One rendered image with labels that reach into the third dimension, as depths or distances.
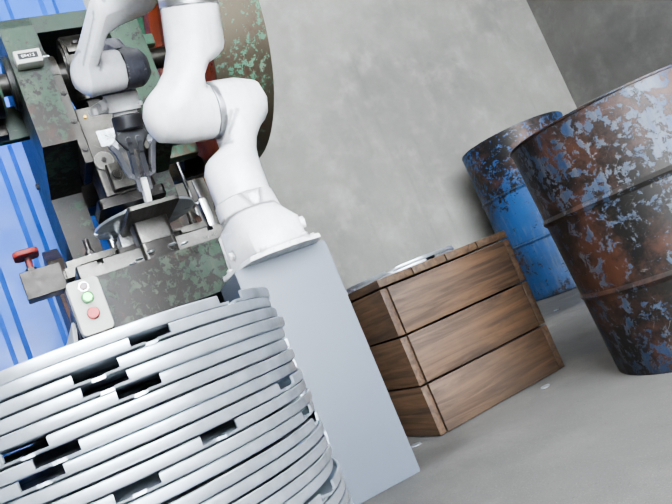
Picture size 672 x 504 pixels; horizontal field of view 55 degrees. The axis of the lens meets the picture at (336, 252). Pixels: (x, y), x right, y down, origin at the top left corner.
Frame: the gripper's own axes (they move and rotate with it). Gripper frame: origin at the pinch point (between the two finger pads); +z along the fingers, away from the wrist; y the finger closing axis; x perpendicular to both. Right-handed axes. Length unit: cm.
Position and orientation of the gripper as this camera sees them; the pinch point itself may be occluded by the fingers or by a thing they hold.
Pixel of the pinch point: (145, 190)
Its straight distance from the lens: 180.1
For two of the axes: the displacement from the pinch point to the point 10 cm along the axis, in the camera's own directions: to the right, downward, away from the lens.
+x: -5.2, -1.4, 8.4
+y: 8.3, -2.9, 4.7
